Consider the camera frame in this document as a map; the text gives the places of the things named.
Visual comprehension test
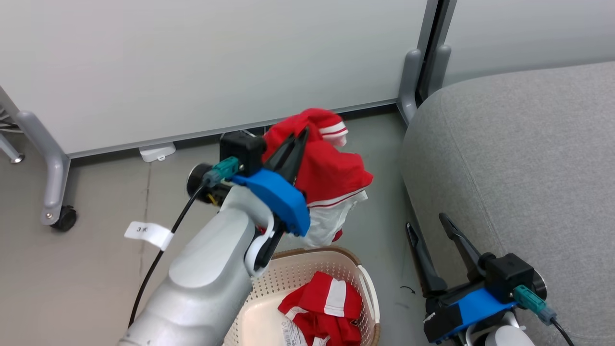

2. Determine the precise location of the blue covered left gripper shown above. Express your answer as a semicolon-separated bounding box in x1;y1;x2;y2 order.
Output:
232;127;311;271

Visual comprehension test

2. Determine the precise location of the blue covered right gripper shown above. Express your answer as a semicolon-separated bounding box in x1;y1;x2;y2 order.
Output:
406;213;517;345

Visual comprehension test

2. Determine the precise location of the red white garment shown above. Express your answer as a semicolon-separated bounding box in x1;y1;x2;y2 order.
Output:
262;108;374;248
278;272;363;346

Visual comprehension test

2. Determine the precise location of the cream perforated laundry basket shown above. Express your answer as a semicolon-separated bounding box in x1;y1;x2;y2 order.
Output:
223;246;381;346

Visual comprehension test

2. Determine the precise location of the printed basket sticker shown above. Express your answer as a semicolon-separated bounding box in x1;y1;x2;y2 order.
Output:
280;320;308;346

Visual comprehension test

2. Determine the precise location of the grey fabric sofa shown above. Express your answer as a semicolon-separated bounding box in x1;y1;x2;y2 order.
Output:
400;61;615;346

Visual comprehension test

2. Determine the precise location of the white plastic floor box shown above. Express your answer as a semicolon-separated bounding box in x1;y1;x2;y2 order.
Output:
139;143;176;163

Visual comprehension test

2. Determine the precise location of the wide white partition panel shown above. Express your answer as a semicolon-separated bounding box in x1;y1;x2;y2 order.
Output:
0;0;440;226

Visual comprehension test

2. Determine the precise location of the black caster wheel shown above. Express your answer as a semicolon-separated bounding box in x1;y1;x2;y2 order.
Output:
50;206;77;232

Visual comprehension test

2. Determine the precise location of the narrow white partition panel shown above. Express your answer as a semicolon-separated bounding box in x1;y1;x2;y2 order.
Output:
428;0;615;97

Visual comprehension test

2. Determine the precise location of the grey metal table leg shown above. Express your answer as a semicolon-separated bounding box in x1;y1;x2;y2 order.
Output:
0;132;25;164

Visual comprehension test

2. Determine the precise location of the teal left cable connector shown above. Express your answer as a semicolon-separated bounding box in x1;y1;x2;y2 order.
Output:
202;156;240;188

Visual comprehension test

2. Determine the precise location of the teal cable connector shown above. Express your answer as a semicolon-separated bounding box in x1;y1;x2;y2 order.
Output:
202;156;240;188
513;284;558;325

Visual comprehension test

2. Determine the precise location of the teal right cable connector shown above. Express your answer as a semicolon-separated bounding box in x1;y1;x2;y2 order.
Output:
513;284;558;325

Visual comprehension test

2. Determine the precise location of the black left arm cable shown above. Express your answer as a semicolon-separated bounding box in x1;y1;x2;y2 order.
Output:
127;180;212;328

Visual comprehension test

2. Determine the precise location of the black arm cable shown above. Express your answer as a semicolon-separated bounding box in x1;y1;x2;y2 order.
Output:
550;320;575;346
127;180;212;328

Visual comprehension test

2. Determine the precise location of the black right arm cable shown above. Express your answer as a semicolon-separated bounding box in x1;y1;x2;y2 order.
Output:
550;320;575;346

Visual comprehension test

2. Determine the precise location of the white paper cable tag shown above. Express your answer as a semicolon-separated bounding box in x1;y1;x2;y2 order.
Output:
124;221;174;251

